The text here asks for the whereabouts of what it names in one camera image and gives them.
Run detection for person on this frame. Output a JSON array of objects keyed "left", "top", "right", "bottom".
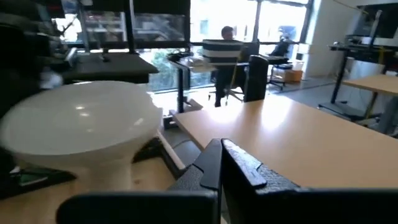
[{"left": 201, "top": 26, "right": 246, "bottom": 108}]

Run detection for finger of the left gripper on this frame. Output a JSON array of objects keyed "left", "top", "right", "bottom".
[{"left": 0, "top": 149, "right": 77, "bottom": 200}]

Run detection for black aluminium table frame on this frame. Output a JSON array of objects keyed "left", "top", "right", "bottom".
[{"left": 133, "top": 130, "right": 203, "bottom": 180}]

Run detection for dark gray desk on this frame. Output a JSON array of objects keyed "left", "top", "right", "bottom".
[{"left": 60, "top": 52, "right": 160, "bottom": 85}]

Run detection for black standing desk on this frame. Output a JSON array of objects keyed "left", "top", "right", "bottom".
[{"left": 318, "top": 43, "right": 398, "bottom": 121}]

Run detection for small light wooden desk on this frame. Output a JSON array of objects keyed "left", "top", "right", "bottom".
[{"left": 341, "top": 73, "right": 398, "bottom": 97}]

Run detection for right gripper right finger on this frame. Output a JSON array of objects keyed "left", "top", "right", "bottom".
[{"left": 221, "top": 138, "right": 398, "bottom": 224}]

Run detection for large bright window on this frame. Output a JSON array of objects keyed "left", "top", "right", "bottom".
[{"left": 52, "top": 0, "right": 312, "bottom": 94}]

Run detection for large light wooden desk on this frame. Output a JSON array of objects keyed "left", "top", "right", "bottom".
[{"left": 174, "top": 96, "right": 398, "bottom": 189}]

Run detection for black office chair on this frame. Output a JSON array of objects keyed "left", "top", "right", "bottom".
[{"left": 267, "top": 37, "right": 295, "bottom": 91}]

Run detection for black desk with clutter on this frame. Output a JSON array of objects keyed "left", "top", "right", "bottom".
[{"left": 167, "top": 51, "right": 218, "bottom": 114}]

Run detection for brown cardboard box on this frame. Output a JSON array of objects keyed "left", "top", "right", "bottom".
[{"left": 284, "top": 68, "right": 304, "bottom": 83}]

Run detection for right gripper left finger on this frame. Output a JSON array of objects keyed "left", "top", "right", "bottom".
[{"left": 55, "top": 138, "right": 223, "bottom": 224}]

